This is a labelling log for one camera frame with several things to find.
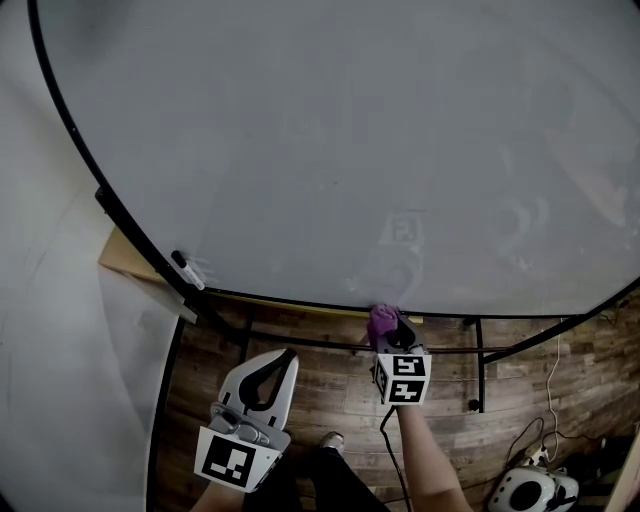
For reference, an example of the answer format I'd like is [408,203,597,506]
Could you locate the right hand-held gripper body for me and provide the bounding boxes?
[370,351,433,407]

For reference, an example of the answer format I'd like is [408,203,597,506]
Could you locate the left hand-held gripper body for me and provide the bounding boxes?
[193,402,293,495]

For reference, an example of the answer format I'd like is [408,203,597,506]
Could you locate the purple cloth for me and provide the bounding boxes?
[367,303,402,349]

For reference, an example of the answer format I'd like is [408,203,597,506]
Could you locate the whiteboard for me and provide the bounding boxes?
[27,0,640,414]

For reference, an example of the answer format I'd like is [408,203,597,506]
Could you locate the person's right forearm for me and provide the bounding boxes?
[397,404,474,512]

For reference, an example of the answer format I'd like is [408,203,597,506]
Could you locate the person's left forearm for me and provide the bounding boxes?
[187,482,236,512]

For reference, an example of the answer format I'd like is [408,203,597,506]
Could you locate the person's legs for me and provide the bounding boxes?
[249,431,394,512]

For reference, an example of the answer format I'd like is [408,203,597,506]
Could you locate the white marker pen black cap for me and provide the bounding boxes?
[170,249,206,291]

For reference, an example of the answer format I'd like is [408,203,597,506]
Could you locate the white rounded device black spots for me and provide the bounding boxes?
[492,467,556,512]
[549,472,580,512]

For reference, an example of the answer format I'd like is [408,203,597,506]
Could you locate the wooden desk with white legs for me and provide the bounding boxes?
[97,226,374,326]

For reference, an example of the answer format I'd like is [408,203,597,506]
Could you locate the black bag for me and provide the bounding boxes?
[564,437,629,504]

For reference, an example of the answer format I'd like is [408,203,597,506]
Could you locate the round beige table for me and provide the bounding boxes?
[608,424,640,512]

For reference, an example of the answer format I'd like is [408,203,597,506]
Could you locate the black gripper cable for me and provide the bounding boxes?
[379,405,414,512]

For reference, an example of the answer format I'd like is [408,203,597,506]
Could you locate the white cable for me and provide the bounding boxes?
[546,332,564,451]

